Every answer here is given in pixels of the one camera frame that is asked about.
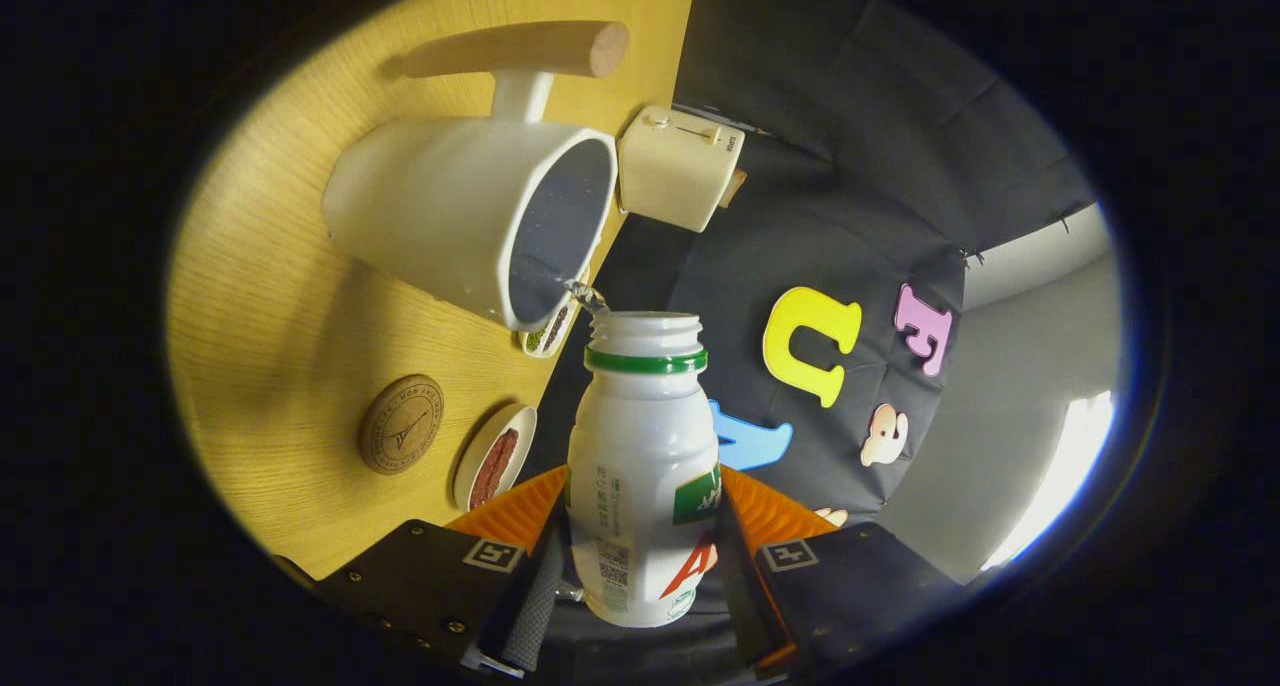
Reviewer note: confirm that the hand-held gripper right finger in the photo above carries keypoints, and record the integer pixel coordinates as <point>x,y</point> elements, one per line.
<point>850,576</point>

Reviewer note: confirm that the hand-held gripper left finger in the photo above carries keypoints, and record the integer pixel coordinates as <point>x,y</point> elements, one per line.
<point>420,576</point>

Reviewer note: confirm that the round cork coaster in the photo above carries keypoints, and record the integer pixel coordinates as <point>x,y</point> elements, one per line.
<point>400,424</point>

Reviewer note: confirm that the white round plate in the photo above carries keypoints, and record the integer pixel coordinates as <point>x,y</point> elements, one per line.
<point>475,456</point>

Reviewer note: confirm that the red meat slice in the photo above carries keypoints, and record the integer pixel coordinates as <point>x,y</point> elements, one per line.
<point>495,466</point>

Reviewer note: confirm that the wooden table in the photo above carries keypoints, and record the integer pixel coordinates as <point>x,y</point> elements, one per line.
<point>290,366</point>

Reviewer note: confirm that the white divided dish of beans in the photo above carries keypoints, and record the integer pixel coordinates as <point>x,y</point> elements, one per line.
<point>552,334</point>

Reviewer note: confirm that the bread slice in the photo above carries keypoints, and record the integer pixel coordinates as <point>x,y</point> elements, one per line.
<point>733,188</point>

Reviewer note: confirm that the black backdrop cloth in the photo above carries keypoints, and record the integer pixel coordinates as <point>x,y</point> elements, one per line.
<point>850,146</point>

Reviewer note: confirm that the cream toaster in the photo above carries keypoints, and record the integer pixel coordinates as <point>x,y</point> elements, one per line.
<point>670,171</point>

